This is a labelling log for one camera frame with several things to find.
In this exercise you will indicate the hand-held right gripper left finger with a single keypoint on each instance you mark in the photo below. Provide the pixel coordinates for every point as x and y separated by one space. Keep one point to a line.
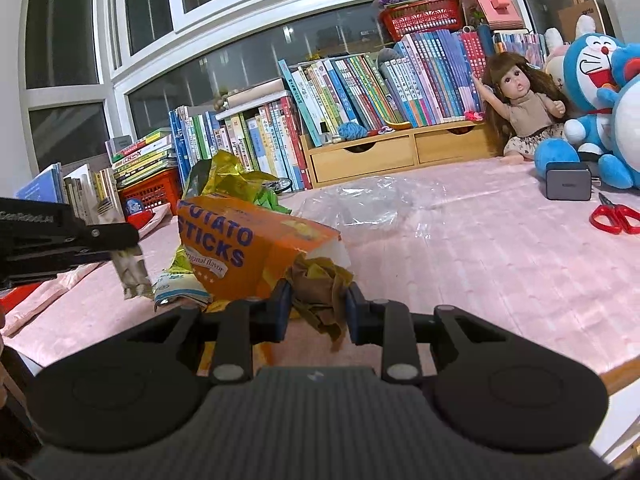
283 310

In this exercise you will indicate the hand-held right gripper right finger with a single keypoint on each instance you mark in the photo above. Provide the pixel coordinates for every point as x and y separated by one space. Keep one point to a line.
353 312

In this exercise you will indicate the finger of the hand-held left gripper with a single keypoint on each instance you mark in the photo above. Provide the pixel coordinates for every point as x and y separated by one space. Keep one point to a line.
110 236

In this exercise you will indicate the brown wrapper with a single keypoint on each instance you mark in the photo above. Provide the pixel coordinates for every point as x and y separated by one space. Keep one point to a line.
317 300

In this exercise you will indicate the small silver snack packet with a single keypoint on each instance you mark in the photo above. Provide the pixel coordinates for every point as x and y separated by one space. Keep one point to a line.
131 272

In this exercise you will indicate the orange cardboard snack box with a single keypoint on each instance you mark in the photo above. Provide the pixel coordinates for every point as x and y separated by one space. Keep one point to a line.
240 255

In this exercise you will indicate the clear plastic bag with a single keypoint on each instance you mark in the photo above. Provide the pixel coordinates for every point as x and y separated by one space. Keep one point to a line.
360 205

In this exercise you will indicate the gold green foil bag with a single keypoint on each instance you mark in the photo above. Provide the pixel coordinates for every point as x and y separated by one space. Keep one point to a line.
225 175

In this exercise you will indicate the red flat box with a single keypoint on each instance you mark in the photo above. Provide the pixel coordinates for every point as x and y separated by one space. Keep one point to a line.
140 219

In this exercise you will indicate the blue round badge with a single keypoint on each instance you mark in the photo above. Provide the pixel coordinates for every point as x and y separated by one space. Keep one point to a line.
134 206

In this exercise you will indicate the folded pink cloth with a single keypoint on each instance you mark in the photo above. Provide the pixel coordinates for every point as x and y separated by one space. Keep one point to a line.
50 295

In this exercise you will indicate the red plastic crate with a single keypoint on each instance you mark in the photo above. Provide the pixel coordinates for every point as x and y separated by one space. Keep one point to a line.
150 190

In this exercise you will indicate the white blue printed packet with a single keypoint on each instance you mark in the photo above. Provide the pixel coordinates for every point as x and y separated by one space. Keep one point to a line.
172 287

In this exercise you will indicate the wooden drawer organizer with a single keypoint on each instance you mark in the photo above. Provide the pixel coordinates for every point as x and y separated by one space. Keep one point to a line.
360 157

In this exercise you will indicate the blue yarn ball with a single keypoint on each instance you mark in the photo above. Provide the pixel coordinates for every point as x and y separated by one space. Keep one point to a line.
352 131

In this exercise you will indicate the orange boat-shaped toy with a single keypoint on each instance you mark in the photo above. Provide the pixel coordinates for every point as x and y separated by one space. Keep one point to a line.
399 125

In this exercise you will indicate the rolled brown paper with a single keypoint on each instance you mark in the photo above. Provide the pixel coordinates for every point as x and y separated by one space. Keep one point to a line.
255 92

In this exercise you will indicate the black charger box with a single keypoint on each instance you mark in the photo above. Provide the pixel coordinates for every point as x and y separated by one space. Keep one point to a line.
567 182

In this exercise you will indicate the long-haired doll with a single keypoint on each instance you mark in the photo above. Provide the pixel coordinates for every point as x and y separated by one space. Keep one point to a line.
522 105

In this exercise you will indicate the red scissors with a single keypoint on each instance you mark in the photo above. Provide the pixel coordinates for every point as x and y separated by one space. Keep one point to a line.
612 220

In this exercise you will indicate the red plastic basket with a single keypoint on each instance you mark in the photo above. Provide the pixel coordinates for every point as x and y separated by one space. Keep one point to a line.
420 20

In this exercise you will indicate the blue cat plush toy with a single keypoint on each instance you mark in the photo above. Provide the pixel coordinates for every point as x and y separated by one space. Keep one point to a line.
592 67
627 125

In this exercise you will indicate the white bunny plush toy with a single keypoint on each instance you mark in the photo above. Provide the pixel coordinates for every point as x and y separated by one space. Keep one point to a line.
555 40

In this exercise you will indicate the brown paper bag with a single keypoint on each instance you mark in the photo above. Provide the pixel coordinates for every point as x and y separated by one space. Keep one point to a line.
587 20

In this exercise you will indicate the white window frame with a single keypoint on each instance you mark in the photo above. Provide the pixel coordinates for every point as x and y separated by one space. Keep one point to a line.
225 12

